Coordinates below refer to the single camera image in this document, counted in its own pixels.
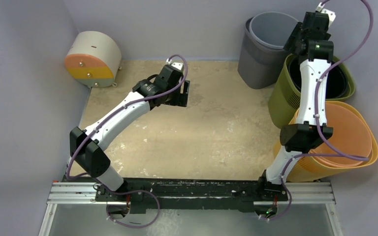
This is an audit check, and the light grey smooth bucket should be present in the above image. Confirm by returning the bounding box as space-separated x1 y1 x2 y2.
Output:
248 11 299 50

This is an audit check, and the olive green waste bin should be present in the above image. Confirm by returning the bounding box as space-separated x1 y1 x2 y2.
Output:
268 55 356 129

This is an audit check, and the black ribbed waste bin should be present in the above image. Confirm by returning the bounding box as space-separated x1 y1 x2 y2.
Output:
287 56 348 99

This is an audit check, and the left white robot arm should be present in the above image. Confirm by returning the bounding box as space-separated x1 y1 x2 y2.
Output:
69 62 190 192

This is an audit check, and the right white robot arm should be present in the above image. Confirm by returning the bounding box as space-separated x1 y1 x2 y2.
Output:
264 9 336 185

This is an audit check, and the dark grey mesh bin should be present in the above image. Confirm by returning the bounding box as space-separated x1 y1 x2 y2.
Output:
237 19 288 89

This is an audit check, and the cream three-drawer mini cabinet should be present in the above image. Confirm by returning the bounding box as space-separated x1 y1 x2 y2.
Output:
64 31 122 88

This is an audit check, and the orange smooth bucket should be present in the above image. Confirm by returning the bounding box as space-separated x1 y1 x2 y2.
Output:
310 101 372 168

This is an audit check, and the yellow mesh waste bin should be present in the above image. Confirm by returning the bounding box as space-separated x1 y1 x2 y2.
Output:
285 114 378 182

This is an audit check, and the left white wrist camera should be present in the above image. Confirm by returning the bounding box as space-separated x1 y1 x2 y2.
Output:
166 58 188 73

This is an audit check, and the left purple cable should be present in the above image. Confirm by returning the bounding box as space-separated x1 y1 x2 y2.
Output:
65 54 189 229

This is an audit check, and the purple cable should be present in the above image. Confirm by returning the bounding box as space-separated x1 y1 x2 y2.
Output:
260 0 374 222
65 54 189 229

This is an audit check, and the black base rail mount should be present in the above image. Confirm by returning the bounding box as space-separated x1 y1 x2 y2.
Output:
94 177 289 214

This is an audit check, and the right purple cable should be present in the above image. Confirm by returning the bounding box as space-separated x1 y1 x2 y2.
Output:
260 0 374 222

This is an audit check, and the aluminium frame rail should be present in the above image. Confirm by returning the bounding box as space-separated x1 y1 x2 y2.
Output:
39 182 344 236

